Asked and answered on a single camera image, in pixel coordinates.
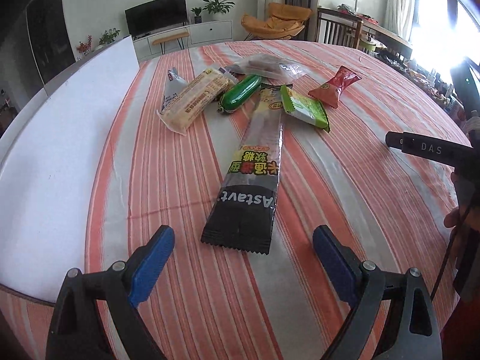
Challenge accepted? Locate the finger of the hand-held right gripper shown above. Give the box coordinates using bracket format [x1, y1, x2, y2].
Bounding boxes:
[385, 131, 474, 166]

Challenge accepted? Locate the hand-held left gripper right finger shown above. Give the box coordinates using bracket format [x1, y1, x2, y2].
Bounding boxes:
[312, 225, 444, 360]

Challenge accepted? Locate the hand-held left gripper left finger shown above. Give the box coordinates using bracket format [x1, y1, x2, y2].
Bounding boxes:
[46, 225, 176, 360]

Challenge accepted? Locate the long black candy packet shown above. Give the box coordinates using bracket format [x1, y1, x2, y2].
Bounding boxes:
[200, 82, 294, 256]

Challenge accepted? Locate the red snack packet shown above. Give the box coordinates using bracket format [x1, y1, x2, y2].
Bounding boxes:
[307, 65, 362, 109]

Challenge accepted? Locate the green snack packet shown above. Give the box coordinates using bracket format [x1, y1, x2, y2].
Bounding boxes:
[280, 84, 331, 133]

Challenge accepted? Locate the beige biscuit packet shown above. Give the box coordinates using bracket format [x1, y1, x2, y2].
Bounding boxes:
[156, 67, 238, 136]

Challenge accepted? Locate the white triangular snack packet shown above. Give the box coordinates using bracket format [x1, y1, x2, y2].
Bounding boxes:
[160, 67, 190, 115]

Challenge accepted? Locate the clear bag of brown snacks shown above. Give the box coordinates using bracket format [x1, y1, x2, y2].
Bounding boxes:
[224, 54, 308, 83]

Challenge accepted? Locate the green sausage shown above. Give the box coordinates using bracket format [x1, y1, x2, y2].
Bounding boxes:
[216, 74, 263, 114]

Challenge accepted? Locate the person's right hand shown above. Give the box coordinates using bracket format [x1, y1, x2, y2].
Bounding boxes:
[444, 172, 463, 230]

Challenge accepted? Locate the orange striped tablecloth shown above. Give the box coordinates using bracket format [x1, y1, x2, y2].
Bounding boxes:
[0, 39, 480, 360]

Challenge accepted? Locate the white curtain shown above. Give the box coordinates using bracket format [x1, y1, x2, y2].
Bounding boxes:
[386, 0, 422, 42]

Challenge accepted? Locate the white board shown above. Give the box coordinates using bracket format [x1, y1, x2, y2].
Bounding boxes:
[0, 34, 141, 304]

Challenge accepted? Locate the red cloth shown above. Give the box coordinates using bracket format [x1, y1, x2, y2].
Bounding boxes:
[444, 296, 480, 360]

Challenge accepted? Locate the wooden chair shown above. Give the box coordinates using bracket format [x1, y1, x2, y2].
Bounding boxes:
[315, 7, 364, 47]

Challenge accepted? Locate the orange lounge chair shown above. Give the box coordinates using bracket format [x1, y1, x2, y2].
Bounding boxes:
[241, 2, 313, 42]

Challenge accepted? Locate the red flower plant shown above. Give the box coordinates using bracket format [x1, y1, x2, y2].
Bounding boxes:
[76, 35, 94, 59]

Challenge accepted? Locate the wooden stool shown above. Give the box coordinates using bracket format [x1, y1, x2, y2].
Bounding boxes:
[152, 28, 190, 59]

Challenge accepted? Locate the leafy plant in white vase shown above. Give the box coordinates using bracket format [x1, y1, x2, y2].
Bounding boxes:
[99, 28, 121, 47]

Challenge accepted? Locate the white television cabinet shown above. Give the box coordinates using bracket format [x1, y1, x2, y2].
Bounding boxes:
[132, 19, 233, 62]

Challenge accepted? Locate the black television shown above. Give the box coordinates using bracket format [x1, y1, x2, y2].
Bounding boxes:
[124, 0, 188, 39]

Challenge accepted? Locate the large green potted plant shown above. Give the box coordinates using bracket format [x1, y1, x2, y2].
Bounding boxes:
[202, 0, 235, 21]

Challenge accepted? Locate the black cable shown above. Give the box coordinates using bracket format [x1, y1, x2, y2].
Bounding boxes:
[429, 195, 469, 301]

